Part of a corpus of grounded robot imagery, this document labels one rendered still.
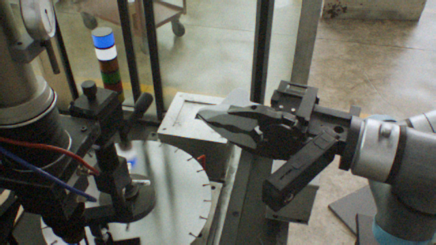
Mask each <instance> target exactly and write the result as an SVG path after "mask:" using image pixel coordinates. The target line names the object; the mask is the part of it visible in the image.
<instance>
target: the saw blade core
mask: <svg viewBox="0 0 436 245"><path fill-rule="evenodd" d="M143 141H144V140H131V141H126V146H125V142H117V143H115V145H116V151H117V154H118V155H120V156H122V157H125V158H126V160H127V163H131V164H132V167H131V171H130V173H131V174H141V175H143V176H146V177H148V178H150V179H151V181H152V182H153V184H154V185H155V189H156V200H155V203H154V205H153V207H152V208H151V209H150V210H149V211H148V212H147V213H146V214H143V215H142V216H140V217H138V218H135V219H132V220H124V221H119V222H113V223H108V226H109V228H110V229H109V231H107V232H106V234H105V235H104V236H103V237H104V238H103V239H99V238H96V237H93V236H92V235H91V232H90V230H89V226H88V227H85V230H86V235H87V239H88V241H89V245H191V244H192V242H193V241H194V240H195V239H196V238H195V237H193V236H192V235H194V236H196V237H197V236H198V234H199V233H200V232H201V231H202V230H203V228H204V226H205V224H206V222H207V219H208V215H209V212H210V209H211V202H204V201H211V186H210V185H209V184H210V182H209V180H208V176H207V175H206V172H205V171H204V169H203V168H202V167H201V166H200V165H196V166H195V167H193V166H192V165H194V164H196V163H198V162H197V161H196V160H195V159H194V158H192V156H191V155H189V154H187V153H186V152H184V151H182V150H180V149H178V148H176V147H173V146H171V145H168V144H165V143H162V145H161V142H156V141H150V140H145V141H144V145H143ZM160 146H161V148H159V147H160ZM174 152H176V153H174ZM89 154H90V155H91V156H92V157H90V155H89ZM89 154H87V155H86V156H85V158H84V160H85V161H86V162H87V163H88V164H90V166H92V167H93V166H94V165H95V163H96V162H97V159H96V157H95V153H94V151H92V152H90V153H89ZM191 158H192V159H191ZM187 160H189V162H188V161H187ZM201 170H203V171H201ZM87 178H88V180H89V184H90V185H89V187H88V189H87V190H86V192H85V193H87V194H89V195H91V196H93V197H95V198H96V199H97V201H96V202H90V201H88V202H87V203H85V206H86V208H92V207H97V206H99V201H98V197H99V192H100V191H98V190H97V187H96V183H95V180H94V177H93V176H89V177H88V176H87ZM203 185H207V186H203ZM200 216H201V217H202V218H204V219H199V217H200ZM205 219H206V220H205ZM41 223H42V229H43V230H42V231H43V234H44V238H45V241H46V243H47V245H69V244H66V243H65V242H63V241H62V240H61V238H58V237H57V236H56V235H55V234H54V233H53V231H52V228H50V227H48V226H46V225H45V224H44V222H43V220H42V218H41ZM46 227H47V228H46ZM190 233H192V235H190ZM54 242H57V243H56V244H54Z"/></svg>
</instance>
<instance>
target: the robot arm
mask: <svg viewBox="0 0 436 245"><path fill-rule="evenodd" d="M287 85H292V86H298V87H302V88H304V89H306V90H307V91H306V92H302V91H296V90H293V89H290V88H287ZM318 90H319V89H318V88H315V87H314V86H308V85H304V84H299V83H295V82H288V81H285V80H281V81H280V83H279V86H278V88H277V89H275V91H274V93H273V95H272V97H271V100H270V104H272V105H271V106H268V105H261V104H258V103H254V102H250V100H249V98H248V94H247V90H245V89H243V88H235V89H233V90H232V92H231V93H230V94H229V95H228V96H227V97H226V98H225V99H224V100H223V101H222V102H221V103H220V104H217V105H208V106H205V107H203V108H201V109H199V110H198V117H199V118H200V119H201V120H203V121H204V122H205V123H206V124H207V125H208V126H209V127H210V128H211V129H212V130H213V131H215V132H216V133H217V134H219V135H221V136H222V137H224V138H226V139H227V140H229V142H231V144H233V145H235V146H238V147H239V148H241V149H243V150H245V151H247V152H249V153H251V154H255V155H258V156H261V157H268V158H272V159H274V160H277V159H278V160H284V161H287V162H285V163H284V164H283V165H282V166H281V167H280V168H279V169H278V170H276V171H275V172H273V173H272V174H270V175H269V176H268V177H267V178H266V179H265V181H263V183H262V201H263V202H264V203H265V204H266V205H267V206H268V207H269V208H270V209H271V210H273V211H274V212H278V211H279V210H280V209H281V208H283V207H285V206H286V205H287V204H288V203H289V202H291V201H292V200H293V198H295V196H296V195H297V194H298V193H299V192H300V191H301V190H302V189H303V188H304V187H306V185H308V184H309V183H310V182H311V181H312V179H314V178H315V177H316V176H317V175H318V174H319V173H320V172H322V171H323V170H324V169H325V168H326V167H327V166H328V165H330V164H331V163H332V162H333V161H334V158H335V155H339V156H340V159H339V166H338V169H341V170H343V171H347V172H348V171H349V169H350V171H351V174H353V175H355V176H360V177H363V178H367V180H368V183H369V187H370V190H371V193H372V196H373V199H374V201H375V205H376V207H377V212H376V214H375V216H374V217H373V225H372V230H373V235H374V237H375V239H376V240H377V242H378V243H379V244H380V245H436V109H434V110H431V111H428V112H425V113H422V114H419V115H416V116H412V117H410V118H406V119H403V120H400V121H396V120H395V119H394V118H393V117H391V116H389V115H387V114H383V115H382V114H374V115H371V116H368V117H366V118H364V119H362V118H361V117H360V111H361V107H358V106H354V105H351V106H350V109H349V112H344V111H340V110H335V109H332V108H325V107H322V105H318V104H319V100H320V97H318V96H317V94H318ZM261 134H263V135H262V136H261Z"/></svg>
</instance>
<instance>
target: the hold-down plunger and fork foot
mask: <svg viewBox="0 0 436 245"><path fill-rule="evenodd" d="M110 197H111V200H112V205H107V206H97V207H92V208H85V212H84V215H85V216H86V220H87V221H86V225H85V227H88V226H89V230H90V232H91V235H92V236H93V237H96V238H99V239H103V238H104V237H103V235H102V231H101V229H100V226H99V225H103V226H104V227H105V228H106V230H107V231H109V229H110V228H109V226H108V223H113V222H119V221H127V220H131V219H134V206H133V203H132V201H130V202H126V199H125V197H124V194H123V191H121V193H120V194H119V196H116V197H115V196H113V195H110Z"/></svg>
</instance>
